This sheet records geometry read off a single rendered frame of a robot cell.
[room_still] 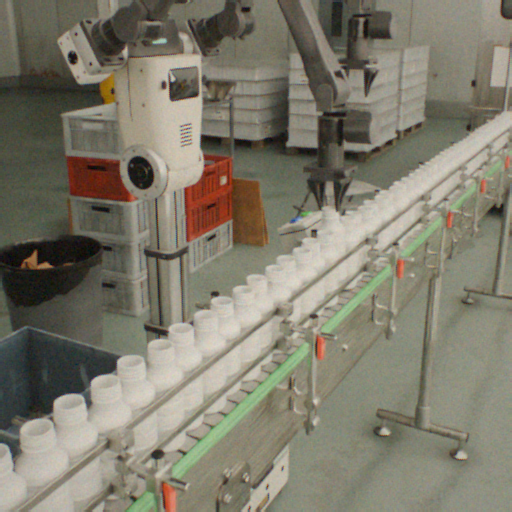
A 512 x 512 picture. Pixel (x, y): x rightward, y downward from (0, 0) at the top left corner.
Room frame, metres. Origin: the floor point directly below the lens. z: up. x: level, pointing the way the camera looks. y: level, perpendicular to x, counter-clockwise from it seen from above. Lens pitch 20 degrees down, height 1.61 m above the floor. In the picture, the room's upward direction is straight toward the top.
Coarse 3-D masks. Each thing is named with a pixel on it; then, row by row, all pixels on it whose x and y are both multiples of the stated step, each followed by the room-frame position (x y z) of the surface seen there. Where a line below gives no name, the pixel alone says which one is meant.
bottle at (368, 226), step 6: (360, 210) 1.56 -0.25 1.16; (366, 210) 1.55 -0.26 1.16; (366, 216) 1.55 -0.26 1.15; (372, 216) 1.56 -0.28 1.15; (366, 222) 1.55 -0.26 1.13; (372, 222) 1.56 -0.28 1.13; (366, 228) 1.54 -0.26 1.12; (372, 228) 1.54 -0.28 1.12; (366, 234) 1.54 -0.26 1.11; (366, 246) 1.54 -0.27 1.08; (366, 252) 1.54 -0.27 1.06; (366, 258) 1.54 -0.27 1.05
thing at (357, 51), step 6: (348, 42) 1.89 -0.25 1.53; (354, 42) 1.87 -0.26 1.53; (360, 42) 1.87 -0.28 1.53; (366, 42) 1.88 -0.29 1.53; (348, 48) 1.88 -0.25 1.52; (354, 48) 1.87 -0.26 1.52; (360, 48) 1.87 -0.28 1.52; (366, 48) 1.88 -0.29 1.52; (348, 54) 1.88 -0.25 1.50; (354, 54) 1.87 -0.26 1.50; (360, 54) 1.87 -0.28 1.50; (366, 54) 1.88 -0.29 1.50; (342, 60) 1.88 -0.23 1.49; (348, 60) 1.87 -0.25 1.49; (354, 60) 1.87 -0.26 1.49; (360, 60) 1.86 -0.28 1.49; (366, 60) 1.85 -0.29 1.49; (372, 60) 1.86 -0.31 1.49; (378, 60) 1.89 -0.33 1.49
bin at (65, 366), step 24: (24, 336) 1.35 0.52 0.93; (48, 336) 1.32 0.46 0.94; (0, 360) 1.29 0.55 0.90; (24, 360) 1.34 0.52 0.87; (48, 360) 1.33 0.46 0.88; (72, 360) 1.29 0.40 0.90; (96, 360) 1.26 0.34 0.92; (0, 384) 1.28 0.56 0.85; (24, 384) 1.33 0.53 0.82; (48, 384) 1.33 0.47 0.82; (72, 384) 1.29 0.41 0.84; (0, 408) 1.27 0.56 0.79; (24, 408) 1.33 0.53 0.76; (48, 408) 1.34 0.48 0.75; (0, 432) 0.96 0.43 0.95
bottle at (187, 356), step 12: (180, 324) 0.93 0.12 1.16; (168, 336) 0.91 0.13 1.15; (180, 336) 0.89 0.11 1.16; (192, 336) 0.90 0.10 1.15; (180, 348) 0.89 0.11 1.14; (192, 348) 0.90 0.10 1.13; (180, 360) 0.88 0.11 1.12; (192, 360) 0.89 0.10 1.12; (192, 372) 0.89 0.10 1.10; (192, 384) 0.89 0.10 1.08; (192, 396) 0.89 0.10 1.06; (192, 408) 0.88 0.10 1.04
